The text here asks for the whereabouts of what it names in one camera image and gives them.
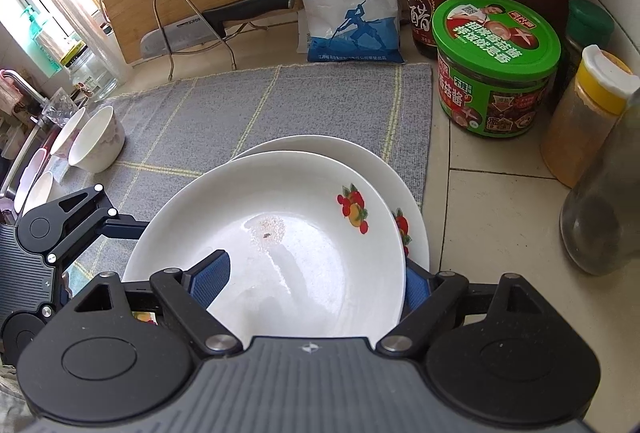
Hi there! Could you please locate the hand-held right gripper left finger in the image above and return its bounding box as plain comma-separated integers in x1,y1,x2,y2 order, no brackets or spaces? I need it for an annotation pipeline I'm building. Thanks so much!
72,249,242,356

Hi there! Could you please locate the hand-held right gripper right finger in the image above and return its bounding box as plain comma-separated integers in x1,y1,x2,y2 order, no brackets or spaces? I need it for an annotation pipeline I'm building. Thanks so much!
375,260,543,356

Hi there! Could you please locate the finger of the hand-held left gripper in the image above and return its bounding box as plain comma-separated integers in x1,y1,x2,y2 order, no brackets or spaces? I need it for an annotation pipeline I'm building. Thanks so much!
41,270,73,320
47,186,151,265

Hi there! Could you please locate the stained white fruit-print plate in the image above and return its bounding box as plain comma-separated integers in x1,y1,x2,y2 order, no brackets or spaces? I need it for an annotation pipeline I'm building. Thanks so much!
122,150,407,343

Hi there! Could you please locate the white bowl pink floral print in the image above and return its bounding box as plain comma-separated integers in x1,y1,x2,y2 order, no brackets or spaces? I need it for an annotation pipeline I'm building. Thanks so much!
50,108,89,160
22,170,57,215

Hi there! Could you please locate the plain white bowl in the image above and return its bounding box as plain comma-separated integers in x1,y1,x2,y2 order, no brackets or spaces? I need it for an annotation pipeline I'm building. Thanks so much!
67,106,126,174

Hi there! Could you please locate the clear glass mug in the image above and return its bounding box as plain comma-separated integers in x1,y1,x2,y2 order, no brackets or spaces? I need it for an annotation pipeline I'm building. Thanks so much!
42,88,77,127

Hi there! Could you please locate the glass jar yellow-green lid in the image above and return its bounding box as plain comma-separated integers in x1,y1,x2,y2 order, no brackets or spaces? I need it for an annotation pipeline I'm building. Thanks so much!
62,40,119,102

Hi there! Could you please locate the grey checked cloth mat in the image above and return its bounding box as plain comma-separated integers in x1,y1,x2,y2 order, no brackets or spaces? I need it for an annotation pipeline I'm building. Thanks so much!
10,62,434,314

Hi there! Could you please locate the metal faucet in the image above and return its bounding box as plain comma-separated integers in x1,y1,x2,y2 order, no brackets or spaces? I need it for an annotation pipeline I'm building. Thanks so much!
0,69,51,114

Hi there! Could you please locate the clear glass bottle red cap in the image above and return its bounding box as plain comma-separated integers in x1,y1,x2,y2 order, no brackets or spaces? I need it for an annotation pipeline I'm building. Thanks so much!
559,88,640,277

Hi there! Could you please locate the green dish soap bottle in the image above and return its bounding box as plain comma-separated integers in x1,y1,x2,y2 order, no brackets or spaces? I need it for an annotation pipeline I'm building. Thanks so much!
20,6,52,64

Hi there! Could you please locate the yellow-capped spice jar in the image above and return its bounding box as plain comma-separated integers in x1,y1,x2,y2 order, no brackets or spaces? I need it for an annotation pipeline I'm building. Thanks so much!
540,44,640,189

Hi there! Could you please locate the green-lidded sauce jar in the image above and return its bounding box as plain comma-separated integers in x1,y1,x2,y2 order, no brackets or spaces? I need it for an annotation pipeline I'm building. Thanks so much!
431,0,561,139

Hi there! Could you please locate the white and blue salt bag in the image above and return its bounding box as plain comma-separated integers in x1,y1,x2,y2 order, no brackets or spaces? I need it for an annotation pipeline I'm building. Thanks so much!
289,0,405,64

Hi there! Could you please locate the green-capped spice jar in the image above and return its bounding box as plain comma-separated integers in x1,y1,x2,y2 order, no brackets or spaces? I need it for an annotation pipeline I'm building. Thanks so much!
550,0,615,114

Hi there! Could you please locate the black-handled kitchen knife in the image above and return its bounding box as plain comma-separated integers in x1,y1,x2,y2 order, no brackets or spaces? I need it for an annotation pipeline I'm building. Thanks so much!
140,0,297,59

